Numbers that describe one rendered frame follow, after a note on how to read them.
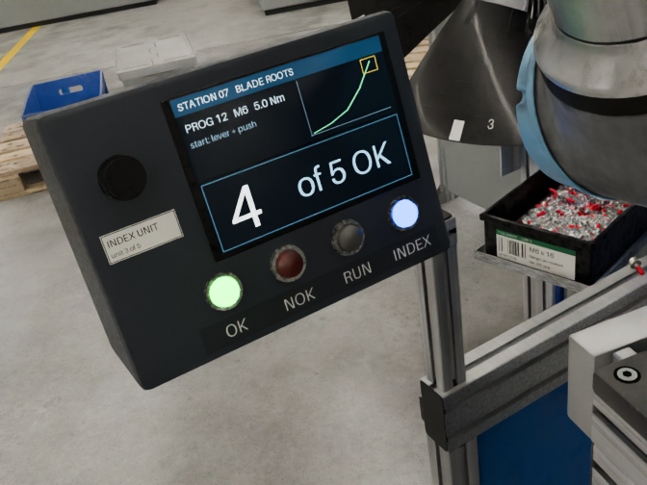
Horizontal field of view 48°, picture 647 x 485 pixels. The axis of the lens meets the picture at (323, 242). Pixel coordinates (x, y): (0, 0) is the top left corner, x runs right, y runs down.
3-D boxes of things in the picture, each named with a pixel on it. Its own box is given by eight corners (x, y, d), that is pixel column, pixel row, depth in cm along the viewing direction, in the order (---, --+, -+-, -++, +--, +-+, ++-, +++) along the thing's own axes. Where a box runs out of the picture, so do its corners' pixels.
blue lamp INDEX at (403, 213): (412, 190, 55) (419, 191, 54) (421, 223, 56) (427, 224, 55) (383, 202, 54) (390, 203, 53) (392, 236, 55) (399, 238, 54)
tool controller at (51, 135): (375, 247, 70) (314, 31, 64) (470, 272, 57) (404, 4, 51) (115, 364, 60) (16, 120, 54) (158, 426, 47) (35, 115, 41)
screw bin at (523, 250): (557, 193, 117) (557, 154, 113) (663, 218, 106) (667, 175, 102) (480, 256, 104) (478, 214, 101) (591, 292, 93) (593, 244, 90)
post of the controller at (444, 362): (448, 366, 78) (434, 204, 68) (467, 380, 75) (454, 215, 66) (426, 378, 77) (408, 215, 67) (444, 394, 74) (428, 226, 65)
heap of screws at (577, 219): (559, 198, 115) (559, 173, 113) (649, 219, 106) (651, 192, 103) (492, 253, 104) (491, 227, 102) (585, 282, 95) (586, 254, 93)
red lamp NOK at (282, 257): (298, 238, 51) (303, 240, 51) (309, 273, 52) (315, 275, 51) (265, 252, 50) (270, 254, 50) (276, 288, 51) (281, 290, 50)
